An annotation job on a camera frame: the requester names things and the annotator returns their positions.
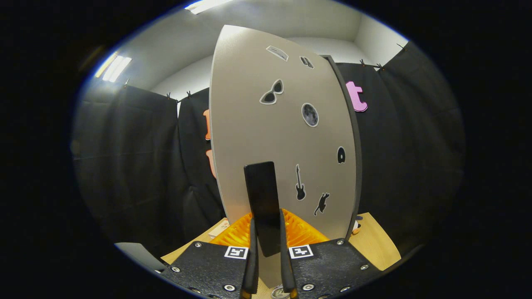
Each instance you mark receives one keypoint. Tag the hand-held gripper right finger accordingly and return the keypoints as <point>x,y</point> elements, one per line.
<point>285,270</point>

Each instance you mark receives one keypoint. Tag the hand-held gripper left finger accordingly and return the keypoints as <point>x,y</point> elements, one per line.
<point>252,265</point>

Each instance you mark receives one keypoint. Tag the dark grey shoe cabinet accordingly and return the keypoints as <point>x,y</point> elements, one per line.
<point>358,174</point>

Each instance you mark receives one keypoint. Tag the beige shoe cabinet door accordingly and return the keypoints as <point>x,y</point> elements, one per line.
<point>257,124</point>

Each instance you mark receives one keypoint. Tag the tan cover book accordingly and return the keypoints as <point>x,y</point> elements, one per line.
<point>220,229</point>

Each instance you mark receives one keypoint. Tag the grey curved panel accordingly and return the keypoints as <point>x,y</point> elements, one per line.
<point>137,253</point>

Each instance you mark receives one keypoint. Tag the black backdrop cloth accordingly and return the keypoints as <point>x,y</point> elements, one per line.
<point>124,166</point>

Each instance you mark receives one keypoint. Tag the row of black cloth clips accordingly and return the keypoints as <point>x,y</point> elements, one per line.
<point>362,62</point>

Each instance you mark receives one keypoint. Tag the ceiling light panel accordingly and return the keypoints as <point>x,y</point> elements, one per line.
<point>205,5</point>
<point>116,68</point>

